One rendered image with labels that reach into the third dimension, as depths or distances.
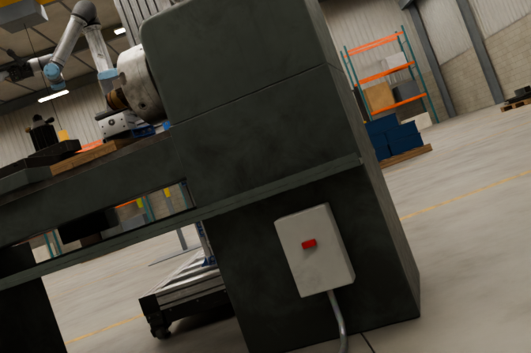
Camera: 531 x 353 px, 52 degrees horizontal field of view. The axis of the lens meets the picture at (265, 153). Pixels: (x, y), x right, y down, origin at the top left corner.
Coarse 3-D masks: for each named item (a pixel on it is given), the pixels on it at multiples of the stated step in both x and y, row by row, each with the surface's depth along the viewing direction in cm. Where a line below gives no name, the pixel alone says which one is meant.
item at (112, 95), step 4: (112, 92) 216; (108, 96) 217; (112, 96) 216; (116, 96) 215; (108, 100) 217; (112, 100) 216; (116, 100) 215; (120, 100) 215; (124, 100) 217; (108, 104) 217; (112, 104) 217; (116, 104) 216; (120, 104) 216; (124, 104) 216; (112, 108) 218; (116, 108) 219; (120, 108) 219
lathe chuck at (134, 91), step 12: (132, 48) 208; (120, 60) 205; (132, 60) 202; (120, 72) 202; (132, 72) 200; (132, 84) 200; (132, 96) 201; (144, 96) 201; (132, 108) 204; (156, 108) 204; (144, 120) 208; (156, 120) 210; (168, 120) 215
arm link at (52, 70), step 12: (84, 0) 290; (72, 12) 285; (84, 12) 285; (96, 12) 296; (72, 24) 283; (84, 24) 287; (72, 36) 283; (60, 48) 281; (72, 48) 285; (60, 60) 280; (48, 72) 276; (60, 72) 282
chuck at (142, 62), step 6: (138, 48) 204; (138, 54) 202; (144, 54) 200; (138, 60) 200; (144, 60) 199; (138, 66) 200; (144, 66) 199; (144, 72) 199; (150, 72) 200; (144, 78) 199; (150, 78) 198; (144, 84) 199; (150, 84) 199; (150, 90) 199; (156, 90) 199; (150, 96) 201; (156, 96) 200; (156, 102) 202; (162, 108) 204
